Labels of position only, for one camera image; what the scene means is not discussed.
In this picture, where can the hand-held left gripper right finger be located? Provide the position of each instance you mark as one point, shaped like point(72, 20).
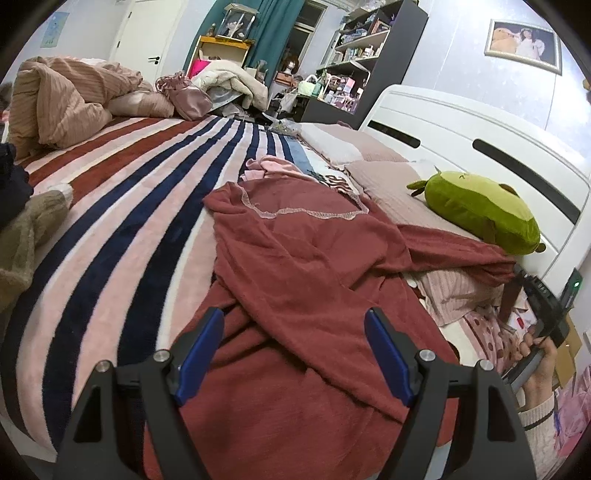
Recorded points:
point(387, 355)

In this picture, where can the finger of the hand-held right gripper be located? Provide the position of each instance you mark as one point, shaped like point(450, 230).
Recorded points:
point(519, 279)

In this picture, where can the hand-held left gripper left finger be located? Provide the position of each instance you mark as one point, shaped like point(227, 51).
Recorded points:
point(199, 357)

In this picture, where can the red fleece garment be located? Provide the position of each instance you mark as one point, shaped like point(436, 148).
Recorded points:
point(295, 277)

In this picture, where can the person's right forearm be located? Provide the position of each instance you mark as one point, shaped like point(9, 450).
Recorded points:
point(545, 438)

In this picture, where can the person's right hand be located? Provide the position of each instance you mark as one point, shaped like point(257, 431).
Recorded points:
point(542, 369)

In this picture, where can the cardboard box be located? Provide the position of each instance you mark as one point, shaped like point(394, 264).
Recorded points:
point(569, 350)

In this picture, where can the pink polka dot cloth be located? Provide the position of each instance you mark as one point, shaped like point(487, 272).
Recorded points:
point(489, 337)

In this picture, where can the green plush pillow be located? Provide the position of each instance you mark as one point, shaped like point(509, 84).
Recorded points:
point(480, 210)

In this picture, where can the white bed headboard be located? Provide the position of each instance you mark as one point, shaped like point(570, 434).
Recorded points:
point(485, 134)

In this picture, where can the pink ribbed pillow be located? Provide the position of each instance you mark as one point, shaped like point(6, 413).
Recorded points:
point(392, 184)

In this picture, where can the striped fleece blanket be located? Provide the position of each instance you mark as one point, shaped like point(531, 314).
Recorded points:
point(138, 207)

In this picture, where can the white brown patterned blanket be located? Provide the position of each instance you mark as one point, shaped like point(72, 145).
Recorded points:
point(334, 180)

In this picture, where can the pink garment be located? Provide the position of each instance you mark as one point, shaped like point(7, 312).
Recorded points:
point(272, 167)

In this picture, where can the olive knit sweater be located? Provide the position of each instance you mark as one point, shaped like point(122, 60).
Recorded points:
point(23, 235)

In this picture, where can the white lace pillow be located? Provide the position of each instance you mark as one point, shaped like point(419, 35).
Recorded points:
point(328, 141)

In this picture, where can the dark clothing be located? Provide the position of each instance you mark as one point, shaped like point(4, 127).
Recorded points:
point(11, 184)

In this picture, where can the pink satin bag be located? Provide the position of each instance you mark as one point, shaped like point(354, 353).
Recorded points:
point(184, 94)

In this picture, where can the dark bookshelf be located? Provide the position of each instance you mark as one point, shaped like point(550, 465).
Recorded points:
point(369, 60)

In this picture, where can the cream blanket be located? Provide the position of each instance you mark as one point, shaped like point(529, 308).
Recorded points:
point(231, 81)

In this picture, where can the beige ribbed comforter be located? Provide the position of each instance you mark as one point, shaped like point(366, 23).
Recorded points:
point(64, 99)

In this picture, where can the yellow shelf unit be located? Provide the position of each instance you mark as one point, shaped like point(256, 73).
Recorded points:
point(221, 53)

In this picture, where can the mannequin head with wig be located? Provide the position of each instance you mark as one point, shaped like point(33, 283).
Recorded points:
point(291, 64)

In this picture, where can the white door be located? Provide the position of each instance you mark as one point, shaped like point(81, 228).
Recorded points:
point(147, 32)

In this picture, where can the teal curtain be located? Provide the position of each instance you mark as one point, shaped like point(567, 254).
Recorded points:
point(258, 32)

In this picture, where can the glass display case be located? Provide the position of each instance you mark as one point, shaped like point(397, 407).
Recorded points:
point(238, 23)

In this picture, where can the framed wall picture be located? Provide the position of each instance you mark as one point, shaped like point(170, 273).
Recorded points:
point(524, 44)

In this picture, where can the wall poster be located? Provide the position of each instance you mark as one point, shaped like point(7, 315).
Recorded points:
point(54, 28)

